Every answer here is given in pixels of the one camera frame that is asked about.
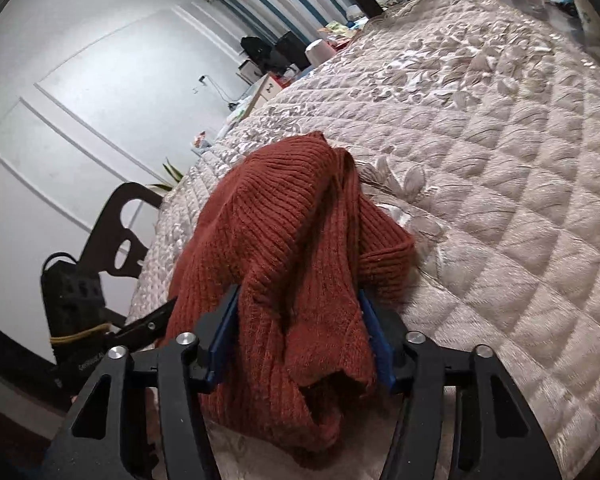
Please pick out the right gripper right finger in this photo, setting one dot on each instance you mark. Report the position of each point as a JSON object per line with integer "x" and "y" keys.
{"x": 496, "y": 435}

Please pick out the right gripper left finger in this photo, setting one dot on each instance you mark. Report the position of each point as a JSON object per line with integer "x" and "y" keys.
{"x": 104, "y": 435}

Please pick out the rust red knit sweater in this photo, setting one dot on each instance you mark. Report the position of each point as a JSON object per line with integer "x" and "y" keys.
{"x": 291, "y": 227}

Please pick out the dark chair left side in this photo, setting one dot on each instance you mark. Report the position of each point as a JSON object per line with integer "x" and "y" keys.
{"x": 112, "y": 247}

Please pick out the green potted plant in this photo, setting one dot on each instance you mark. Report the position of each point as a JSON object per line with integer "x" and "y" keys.
{"x": 174, "y": 174}

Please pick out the beige quilted table cover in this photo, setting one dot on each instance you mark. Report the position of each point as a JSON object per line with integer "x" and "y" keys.
{"x": 477, "y": 127}

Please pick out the white low cabinet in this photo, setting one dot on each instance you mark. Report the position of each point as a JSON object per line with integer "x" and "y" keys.
{"x": 264, "y": 90}

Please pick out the black backpack by curtain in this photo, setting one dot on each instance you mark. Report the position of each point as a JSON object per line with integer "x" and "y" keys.
{"x": 260, "y": 53}

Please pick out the black speaker box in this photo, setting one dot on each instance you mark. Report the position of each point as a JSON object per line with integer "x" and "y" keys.
{"x": 293, "y": 49}

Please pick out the pink white container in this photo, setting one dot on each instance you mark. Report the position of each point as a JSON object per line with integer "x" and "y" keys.
{"x": 319, "y": 51}

